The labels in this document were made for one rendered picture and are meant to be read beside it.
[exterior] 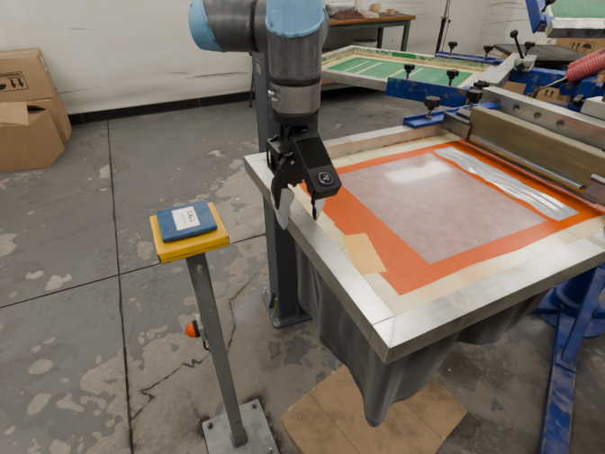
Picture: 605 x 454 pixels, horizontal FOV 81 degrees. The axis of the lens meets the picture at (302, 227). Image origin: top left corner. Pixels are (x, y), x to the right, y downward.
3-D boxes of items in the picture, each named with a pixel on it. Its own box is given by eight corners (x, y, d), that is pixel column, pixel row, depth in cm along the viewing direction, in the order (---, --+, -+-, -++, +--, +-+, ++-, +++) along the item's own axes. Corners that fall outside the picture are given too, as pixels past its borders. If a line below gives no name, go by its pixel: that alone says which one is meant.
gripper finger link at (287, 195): (275, 215, 69) (284, 172, 64) (287, 232, 64) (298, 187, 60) (260, 216, 67) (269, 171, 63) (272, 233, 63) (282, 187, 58)
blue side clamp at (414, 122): (410, 146, 102) (415, 122, 97) (400, 140, 105) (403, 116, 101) (486, 129, 112) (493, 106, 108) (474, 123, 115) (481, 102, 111)
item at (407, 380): (380, 429, 79) (417, 302, 54) (371, 414, 82) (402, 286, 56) (522, 352, 95) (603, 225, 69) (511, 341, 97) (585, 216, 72)
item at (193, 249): (216, 487, 114) (130, 276, 57) (202, 423, 130) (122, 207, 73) (279, 455, 122) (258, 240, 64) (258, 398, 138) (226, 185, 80)
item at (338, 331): (372, 435, 79) (405, 307, 53) (291, 296, 111) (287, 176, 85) (383, 429, 80) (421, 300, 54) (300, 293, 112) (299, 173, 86)
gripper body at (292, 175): (303, 162, 67) (303, 97, 59) (325, 183, 60) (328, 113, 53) (266, 170, 64) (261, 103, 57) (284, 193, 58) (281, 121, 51)
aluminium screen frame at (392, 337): (384, 366, 45) (389, 348, 43) (245, 169, 87) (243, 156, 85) (705, 215, 72) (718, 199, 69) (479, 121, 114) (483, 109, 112)
